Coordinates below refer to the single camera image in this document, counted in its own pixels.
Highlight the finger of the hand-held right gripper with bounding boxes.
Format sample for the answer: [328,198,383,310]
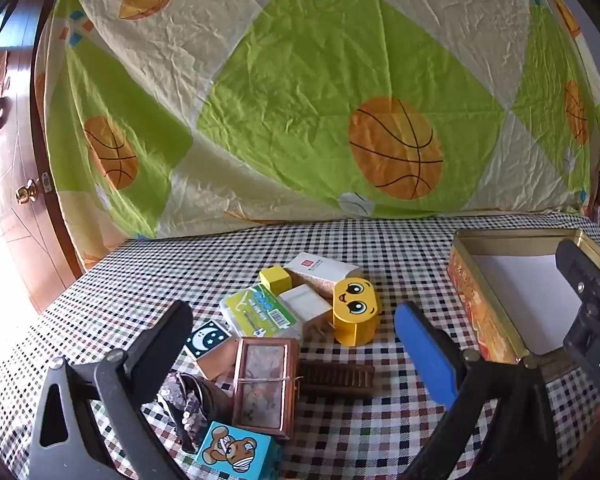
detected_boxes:
[555,239,600,307]

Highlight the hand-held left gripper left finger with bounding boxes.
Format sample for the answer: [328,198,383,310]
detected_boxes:
[27,300,195,480]

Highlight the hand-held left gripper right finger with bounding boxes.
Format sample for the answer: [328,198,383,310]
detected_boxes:
[394,301,561,480]

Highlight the moon and stars block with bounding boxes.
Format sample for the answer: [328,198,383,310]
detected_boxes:
[184,318,241,382]

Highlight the gold tin box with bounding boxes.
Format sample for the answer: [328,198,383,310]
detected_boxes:
[447,228,600,367]

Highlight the yellow smiling face block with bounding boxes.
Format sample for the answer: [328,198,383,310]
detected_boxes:
[331,278,382,347]

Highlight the green white packet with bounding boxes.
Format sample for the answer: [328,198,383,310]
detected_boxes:
[219,283,303,338]

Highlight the brown comb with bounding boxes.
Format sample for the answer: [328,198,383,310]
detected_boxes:
[297,361,376,395]

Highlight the copper framed box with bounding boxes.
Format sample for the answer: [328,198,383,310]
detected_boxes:
[231,337,301,453]

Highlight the yellow cube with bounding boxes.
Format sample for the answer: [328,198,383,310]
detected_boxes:
[259,266,294,295]

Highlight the white power plug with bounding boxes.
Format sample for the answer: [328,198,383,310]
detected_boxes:
[278,284,335,342]

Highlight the blue bear block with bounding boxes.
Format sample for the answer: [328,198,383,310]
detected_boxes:
[196,421,283,478]

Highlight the white box with red label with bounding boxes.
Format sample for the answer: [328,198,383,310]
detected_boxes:
[283,251,361,302]

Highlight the brown wooden door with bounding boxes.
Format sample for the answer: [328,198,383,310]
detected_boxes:
[0,0,86,316]

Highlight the brass door knob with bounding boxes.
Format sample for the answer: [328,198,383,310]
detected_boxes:
[15,178,42,206]

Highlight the basketball printed bed sheet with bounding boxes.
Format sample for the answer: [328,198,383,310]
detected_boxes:
[32,0,600,261]

